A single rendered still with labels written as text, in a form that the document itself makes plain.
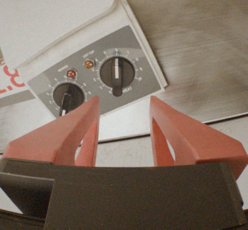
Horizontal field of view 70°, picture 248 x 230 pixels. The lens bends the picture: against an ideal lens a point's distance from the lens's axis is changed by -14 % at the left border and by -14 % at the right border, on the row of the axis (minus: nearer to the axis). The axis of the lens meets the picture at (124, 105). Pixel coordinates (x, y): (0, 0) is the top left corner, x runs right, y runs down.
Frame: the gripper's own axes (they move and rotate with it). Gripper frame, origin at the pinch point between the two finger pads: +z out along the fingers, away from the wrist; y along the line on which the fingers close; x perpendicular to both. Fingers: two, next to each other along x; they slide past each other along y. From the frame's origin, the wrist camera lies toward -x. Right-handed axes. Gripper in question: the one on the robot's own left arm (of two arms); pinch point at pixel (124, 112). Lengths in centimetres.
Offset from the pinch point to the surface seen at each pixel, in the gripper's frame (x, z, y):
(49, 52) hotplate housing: -1.2, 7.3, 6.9
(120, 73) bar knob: 0.2, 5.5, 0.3
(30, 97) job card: 6.9, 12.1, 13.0
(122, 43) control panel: -1.8, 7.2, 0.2
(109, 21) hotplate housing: -3.8, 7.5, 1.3
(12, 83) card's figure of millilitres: 4.8, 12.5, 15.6
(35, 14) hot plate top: -5.0, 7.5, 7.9
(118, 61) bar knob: -0.6, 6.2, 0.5
